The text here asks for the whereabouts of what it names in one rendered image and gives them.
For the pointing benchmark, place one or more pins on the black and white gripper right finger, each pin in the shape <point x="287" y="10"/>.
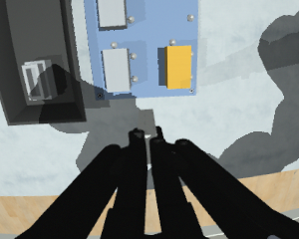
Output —
<point x="236" y="210"/>

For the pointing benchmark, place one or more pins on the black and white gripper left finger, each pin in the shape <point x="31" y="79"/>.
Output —
<point x="75" y="212"/>

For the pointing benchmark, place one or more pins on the yellow rectangular block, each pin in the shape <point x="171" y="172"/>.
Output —
<point x="177" y="67"/>

